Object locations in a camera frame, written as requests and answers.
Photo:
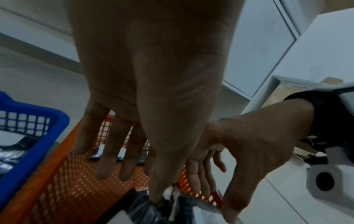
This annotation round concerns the dark wrapped packet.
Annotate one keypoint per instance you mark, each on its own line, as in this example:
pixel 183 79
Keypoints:
pixel 13 153

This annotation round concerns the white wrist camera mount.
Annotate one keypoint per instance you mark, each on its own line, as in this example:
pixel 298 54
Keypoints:
pixel 337 170

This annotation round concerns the small black white packet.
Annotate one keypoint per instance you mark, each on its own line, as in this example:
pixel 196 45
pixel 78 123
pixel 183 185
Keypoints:
pixel 121 154
pixel 96 152
pixel 142 157

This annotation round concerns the black plastic-wrapped packet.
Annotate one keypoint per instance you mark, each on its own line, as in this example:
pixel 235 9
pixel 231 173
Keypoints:
pixel 143 212

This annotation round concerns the white cabinet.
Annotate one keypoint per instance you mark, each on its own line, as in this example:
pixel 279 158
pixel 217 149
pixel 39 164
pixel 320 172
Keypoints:
pixel 318 43

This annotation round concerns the person's right hand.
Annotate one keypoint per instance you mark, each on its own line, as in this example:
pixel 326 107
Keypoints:
pixel 257 140

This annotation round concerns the orange plastic basket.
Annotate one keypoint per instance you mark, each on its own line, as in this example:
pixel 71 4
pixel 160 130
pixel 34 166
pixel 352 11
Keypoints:
pixel 69 188

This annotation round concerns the blue plastic basket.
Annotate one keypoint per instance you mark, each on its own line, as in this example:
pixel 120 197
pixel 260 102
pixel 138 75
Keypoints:
pixel 41 140

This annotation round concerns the person's left hand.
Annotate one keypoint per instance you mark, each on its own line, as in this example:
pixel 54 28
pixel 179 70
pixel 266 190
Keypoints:
pixel 155 65

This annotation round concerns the white framed tray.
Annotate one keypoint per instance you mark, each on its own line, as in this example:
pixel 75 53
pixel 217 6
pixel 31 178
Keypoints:
pixel 284 87

